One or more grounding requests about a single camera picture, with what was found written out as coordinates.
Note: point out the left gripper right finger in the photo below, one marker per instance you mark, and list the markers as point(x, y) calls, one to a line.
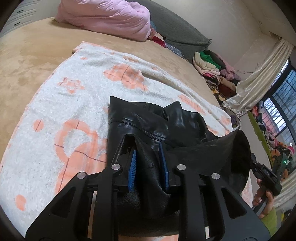
point(164, 165)

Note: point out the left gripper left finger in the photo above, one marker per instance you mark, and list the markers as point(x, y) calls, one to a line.
point(132, 170)

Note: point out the black leather jacket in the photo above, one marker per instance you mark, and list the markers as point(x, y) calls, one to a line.
point(150, 210)

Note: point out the green right sleeve forearm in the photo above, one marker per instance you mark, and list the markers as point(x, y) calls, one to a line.
point(270, 221)

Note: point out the bag of clothes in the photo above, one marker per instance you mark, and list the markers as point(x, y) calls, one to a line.
point(235, 121)

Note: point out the pile of folded clothes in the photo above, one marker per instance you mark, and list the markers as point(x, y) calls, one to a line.
point(219, 75)

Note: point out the person's right hand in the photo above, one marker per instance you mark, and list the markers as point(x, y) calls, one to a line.
point(258, 199)

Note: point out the dark framed window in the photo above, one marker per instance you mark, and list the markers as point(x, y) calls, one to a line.
point(279, 106)

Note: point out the white and orange blanket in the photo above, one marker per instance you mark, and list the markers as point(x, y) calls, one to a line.
point(63, 129)

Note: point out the cream satin curtain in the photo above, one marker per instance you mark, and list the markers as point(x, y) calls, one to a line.
point(250, 91)

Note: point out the red and blue pillows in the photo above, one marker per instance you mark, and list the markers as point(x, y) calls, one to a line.
point(158, 38)

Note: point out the grey headboard cushion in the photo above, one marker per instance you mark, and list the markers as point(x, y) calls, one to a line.
point(176, 31)

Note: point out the pink rolled duvet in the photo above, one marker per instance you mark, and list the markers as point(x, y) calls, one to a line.
point(129, 20)

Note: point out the tan bed cover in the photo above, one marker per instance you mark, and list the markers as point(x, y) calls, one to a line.
point(31, 53)

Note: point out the white glossy wardrobe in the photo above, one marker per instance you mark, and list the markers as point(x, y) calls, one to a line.
point(30, 11)

